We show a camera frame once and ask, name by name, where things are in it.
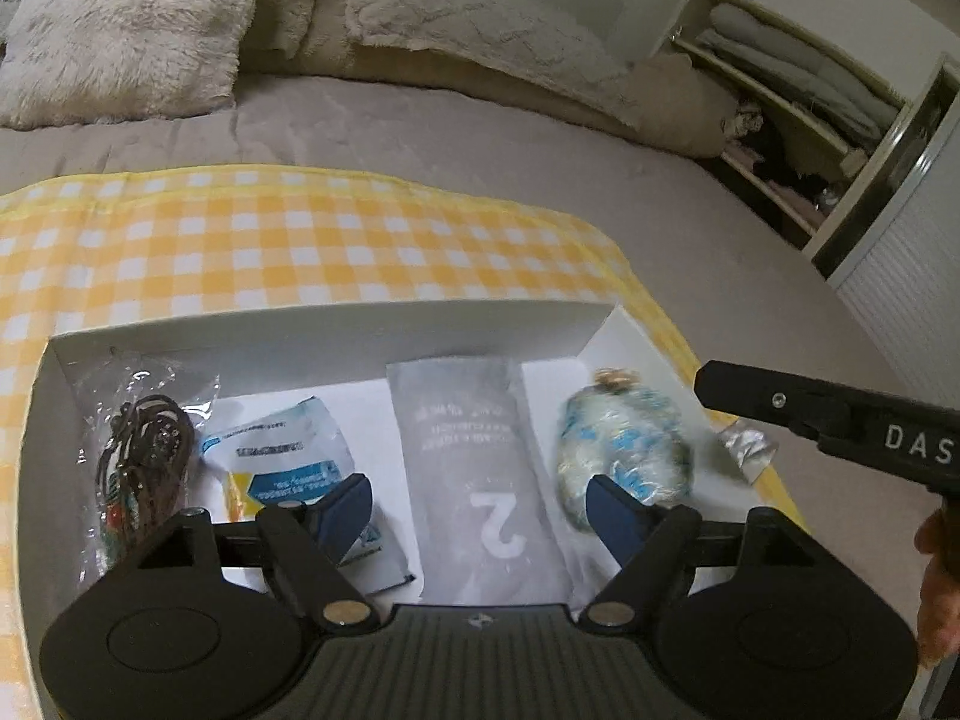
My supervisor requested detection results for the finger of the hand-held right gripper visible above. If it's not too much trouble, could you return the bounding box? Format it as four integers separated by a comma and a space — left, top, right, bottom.
694, 360, 852, 456

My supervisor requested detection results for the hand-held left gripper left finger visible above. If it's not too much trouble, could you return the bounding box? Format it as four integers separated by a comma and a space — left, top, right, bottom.
109, 472, 387, 635

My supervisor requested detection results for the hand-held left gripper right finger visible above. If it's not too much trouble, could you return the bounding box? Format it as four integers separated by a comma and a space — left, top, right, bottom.
574, 472, 830, 635

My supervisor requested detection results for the silver foil packet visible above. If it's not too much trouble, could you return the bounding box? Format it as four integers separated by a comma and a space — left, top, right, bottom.
712, 424, 781, 482

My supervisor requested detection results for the white face mask packet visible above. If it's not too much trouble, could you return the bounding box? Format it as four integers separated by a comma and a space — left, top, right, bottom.
199, 396, 417, 593

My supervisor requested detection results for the floral fabric pouch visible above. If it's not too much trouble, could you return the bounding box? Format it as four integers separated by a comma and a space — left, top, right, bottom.
555, 367, 695, 533

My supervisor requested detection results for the translucent grey packet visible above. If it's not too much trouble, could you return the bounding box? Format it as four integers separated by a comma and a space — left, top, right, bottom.
386, 356, 578, 608

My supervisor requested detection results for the white cardboard box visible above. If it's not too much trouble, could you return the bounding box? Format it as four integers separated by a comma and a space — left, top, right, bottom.
15, 298, 777, 713

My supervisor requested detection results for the bagged brown cord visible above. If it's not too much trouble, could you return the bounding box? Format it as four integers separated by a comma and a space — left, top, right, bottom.
79, 371, 222, 578

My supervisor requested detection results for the person's right hand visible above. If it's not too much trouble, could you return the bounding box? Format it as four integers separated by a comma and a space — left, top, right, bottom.
915, 506, 960, 668

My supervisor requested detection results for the white slatted door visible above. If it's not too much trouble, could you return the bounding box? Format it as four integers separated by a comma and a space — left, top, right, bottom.
825, 90, 960, 421

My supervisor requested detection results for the grey bed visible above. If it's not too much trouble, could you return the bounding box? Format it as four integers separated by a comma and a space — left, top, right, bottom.
0, 67, 960, 720

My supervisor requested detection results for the dark clothes pile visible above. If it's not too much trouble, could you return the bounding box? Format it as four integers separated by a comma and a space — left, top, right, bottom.
720, 101, 848, 211

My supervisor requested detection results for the yellow checked blanket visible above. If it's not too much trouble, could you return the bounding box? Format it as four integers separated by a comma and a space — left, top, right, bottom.
0, 165, 796, 720

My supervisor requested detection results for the white closet shelf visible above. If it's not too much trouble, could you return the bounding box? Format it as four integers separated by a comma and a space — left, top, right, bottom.
649, 0, 960, 256

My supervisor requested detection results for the beige fleece blanket roll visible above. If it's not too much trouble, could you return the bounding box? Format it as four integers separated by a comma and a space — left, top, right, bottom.
330, 37, 732, 160

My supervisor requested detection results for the folded grey bedding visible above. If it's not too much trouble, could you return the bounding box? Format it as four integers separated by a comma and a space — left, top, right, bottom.
694, 0, 901, 158

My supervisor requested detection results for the white headboard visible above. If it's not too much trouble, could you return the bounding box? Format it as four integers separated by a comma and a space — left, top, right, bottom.
525, 0, 710, 65

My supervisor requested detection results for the beige fleece pillow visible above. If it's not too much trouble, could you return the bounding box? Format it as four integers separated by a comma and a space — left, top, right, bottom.
238, 0, 357, 80
337, 0, 646, 132

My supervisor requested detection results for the fluffy white pillow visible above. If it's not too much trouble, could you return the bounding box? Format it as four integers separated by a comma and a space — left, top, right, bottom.
0, 0, 277, 130

